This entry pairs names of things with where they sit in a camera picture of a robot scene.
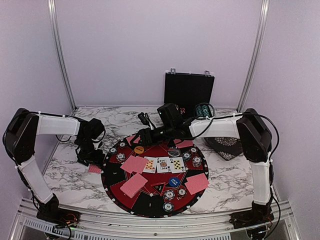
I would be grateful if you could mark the white chip stack seat four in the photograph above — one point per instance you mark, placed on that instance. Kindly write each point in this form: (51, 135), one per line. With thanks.
(120, 157)

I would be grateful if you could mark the orange dealer button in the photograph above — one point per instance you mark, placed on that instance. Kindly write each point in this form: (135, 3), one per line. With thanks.
(139, 150)

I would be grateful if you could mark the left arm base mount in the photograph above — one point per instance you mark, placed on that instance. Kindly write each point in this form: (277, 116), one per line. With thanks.
(51, 212)

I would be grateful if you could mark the round red black poker mat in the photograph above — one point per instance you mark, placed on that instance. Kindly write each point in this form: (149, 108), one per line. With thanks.
(148, 202)

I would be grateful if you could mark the green chips row in case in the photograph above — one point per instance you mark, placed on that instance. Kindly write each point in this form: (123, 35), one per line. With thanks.
(203, 110)

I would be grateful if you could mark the red playing card deck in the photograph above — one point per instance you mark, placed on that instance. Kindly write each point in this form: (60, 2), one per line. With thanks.
(94, 169)

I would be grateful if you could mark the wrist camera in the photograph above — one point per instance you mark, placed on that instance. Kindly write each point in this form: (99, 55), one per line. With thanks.
(170, 116)
(96, 129)

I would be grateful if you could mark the eight of spades card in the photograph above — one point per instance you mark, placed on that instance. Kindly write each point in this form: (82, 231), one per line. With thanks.
(177, 165)

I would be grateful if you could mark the king face card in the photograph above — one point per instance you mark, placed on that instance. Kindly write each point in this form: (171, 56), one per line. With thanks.
(163, 165)

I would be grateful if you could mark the dealt red playing cards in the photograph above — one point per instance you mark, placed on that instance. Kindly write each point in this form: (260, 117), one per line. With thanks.
(196, 183)

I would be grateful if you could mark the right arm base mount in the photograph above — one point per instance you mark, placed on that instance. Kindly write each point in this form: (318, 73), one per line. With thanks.
(258, 214)

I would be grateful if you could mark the red chip stack seat ten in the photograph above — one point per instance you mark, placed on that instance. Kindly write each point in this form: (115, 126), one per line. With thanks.
(181, 193)

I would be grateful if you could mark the blue chip stack seat one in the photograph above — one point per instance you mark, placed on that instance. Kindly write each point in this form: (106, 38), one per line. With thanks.
(168, 207)

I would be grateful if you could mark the right aluminium corner post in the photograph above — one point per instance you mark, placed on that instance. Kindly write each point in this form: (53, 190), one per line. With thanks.
(257, 47)

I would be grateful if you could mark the red dice in case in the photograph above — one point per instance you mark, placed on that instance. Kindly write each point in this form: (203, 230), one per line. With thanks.
(182, 110)

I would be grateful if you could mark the aluminium corner post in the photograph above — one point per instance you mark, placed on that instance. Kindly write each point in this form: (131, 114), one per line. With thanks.
(257, 47)
(58, 46)

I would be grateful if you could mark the blue blind button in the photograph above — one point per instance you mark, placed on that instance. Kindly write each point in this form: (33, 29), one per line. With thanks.
(174, 182)

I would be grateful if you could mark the black floral square plate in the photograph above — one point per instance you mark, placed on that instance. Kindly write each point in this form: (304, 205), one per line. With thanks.
(227, 147)

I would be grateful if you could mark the aluminium front rail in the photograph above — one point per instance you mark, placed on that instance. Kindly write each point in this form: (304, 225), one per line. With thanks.
(105, 225)

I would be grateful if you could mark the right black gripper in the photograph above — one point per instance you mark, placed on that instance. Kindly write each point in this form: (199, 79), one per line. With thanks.
(144, 134)

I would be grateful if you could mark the white chip stack seat eight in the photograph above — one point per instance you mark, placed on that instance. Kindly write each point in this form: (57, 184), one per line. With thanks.
(196, 162)

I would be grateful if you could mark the black poker chip case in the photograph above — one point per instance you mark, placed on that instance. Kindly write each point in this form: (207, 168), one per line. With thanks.
(187, 90)

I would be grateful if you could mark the green chip stack seat eight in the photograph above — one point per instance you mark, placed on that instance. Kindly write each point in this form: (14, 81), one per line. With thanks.
(186, 156)

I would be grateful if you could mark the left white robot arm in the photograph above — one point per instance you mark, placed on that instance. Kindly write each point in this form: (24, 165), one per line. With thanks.
(19, 140)

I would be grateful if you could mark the dealt cards seat seven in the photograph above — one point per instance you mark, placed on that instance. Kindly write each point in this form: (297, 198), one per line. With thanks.
(179, 143)

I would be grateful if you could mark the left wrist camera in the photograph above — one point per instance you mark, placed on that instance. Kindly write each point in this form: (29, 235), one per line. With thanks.
(96, 129)

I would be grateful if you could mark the red chip seat eight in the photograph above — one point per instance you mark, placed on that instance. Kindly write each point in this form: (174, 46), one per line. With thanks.
(193, 150)

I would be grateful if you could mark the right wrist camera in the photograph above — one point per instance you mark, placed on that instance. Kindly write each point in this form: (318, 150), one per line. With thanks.
(170, 116)

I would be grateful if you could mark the dealt cards seat two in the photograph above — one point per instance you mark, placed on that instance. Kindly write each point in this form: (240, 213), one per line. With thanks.
(132, 186)

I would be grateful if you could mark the dealt cards seat five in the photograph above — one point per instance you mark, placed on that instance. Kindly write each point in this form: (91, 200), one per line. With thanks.
(132, 139)

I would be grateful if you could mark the left aluminium corner post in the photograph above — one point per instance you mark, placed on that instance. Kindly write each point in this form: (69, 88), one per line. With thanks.
(58, 46)

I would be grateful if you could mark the white chip stack seat ten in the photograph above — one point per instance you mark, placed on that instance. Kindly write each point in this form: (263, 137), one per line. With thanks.
(169, 195)

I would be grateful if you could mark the clear round button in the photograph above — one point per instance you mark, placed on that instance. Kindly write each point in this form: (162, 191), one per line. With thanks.
(174, 152)

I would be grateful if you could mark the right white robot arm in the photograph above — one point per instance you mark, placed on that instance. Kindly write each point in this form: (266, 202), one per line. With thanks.
(249, 127)

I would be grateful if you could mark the dealt cards seat four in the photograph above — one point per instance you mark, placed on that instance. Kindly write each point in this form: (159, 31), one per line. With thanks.
(134, 164)

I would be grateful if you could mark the green chip seat four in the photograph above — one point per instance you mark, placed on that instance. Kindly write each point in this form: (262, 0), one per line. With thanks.
(113, 150)

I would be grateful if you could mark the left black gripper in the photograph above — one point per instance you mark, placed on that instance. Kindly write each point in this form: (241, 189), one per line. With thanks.
(97, 159)

